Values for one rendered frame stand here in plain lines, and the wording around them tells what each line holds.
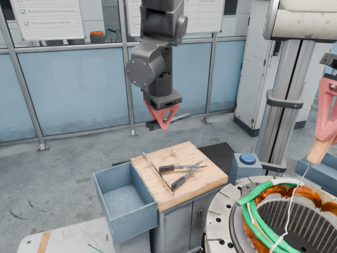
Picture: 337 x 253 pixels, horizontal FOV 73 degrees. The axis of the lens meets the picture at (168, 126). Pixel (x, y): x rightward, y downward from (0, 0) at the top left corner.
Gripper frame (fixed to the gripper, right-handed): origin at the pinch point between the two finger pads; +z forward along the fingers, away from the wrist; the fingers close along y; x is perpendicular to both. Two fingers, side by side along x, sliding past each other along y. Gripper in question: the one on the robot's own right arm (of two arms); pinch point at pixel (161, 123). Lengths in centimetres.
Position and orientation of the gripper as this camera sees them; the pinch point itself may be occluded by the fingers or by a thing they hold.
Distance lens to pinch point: 59.0
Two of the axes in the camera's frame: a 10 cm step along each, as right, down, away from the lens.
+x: 8.8, -2.7, 3.8
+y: 4.7, 5.0, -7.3
